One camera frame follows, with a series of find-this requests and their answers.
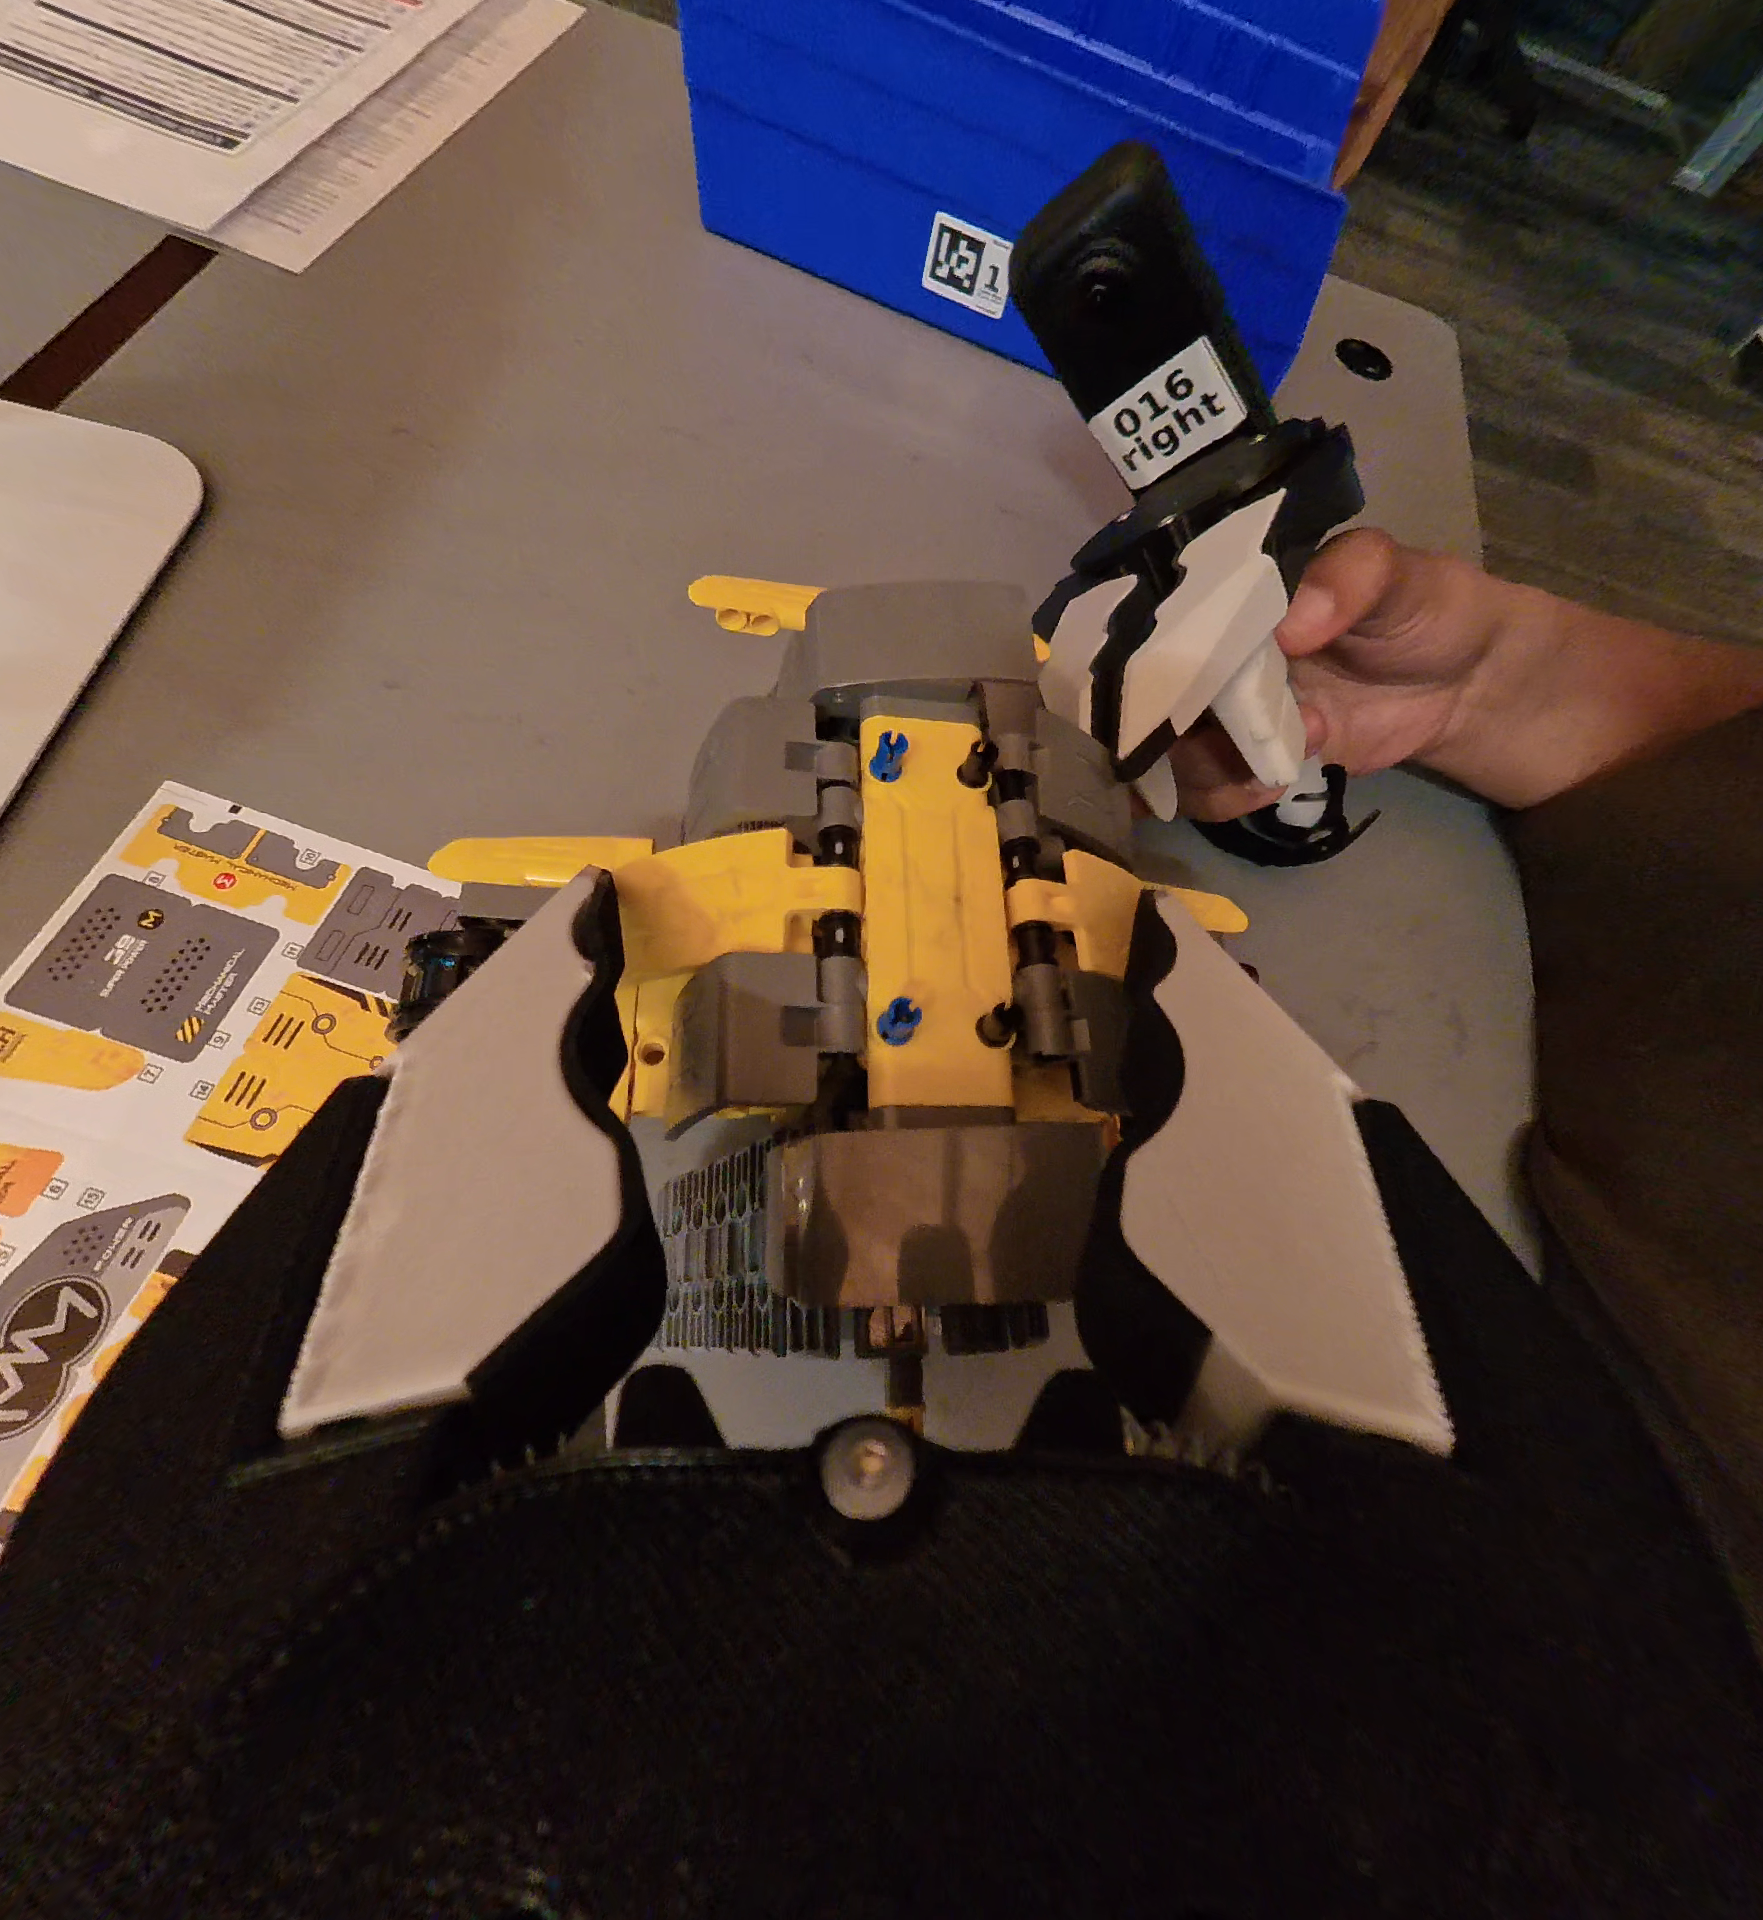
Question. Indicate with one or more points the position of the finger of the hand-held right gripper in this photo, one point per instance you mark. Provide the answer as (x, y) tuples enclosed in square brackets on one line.
[(1070, 660), (1210, 629)]

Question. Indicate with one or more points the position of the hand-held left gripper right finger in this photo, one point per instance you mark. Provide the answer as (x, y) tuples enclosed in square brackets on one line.
[(1272, 1185)]

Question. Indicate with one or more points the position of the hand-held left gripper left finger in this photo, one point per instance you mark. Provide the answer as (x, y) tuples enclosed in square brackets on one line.
[(476, 1139)]

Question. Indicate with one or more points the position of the yellow grey toy tracked vehicle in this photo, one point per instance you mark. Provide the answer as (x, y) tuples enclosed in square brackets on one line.
[(926, 899)]

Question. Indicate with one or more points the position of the person's right forearm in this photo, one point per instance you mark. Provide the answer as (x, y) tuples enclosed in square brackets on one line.
[(1616, 705)]

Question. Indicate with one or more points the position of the person's right hand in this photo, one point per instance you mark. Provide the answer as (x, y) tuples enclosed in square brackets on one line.
[(1391, 677)]

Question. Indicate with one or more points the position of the blue plastic bin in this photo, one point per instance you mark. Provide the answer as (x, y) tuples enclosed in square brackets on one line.
[(882, 136)]

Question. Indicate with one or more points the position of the yellow grey sticker sheet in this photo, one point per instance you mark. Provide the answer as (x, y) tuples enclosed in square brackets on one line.
[(116, 960)]

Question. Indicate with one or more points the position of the person's brown clothing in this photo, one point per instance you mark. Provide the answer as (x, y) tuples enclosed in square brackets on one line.
[(1690, 1050)]

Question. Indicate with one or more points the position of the white stand base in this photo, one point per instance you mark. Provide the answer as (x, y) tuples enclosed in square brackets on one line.
[(26, 600)]

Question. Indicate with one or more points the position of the printed paper sheet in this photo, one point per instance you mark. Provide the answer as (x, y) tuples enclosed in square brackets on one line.
[(220, 105)]

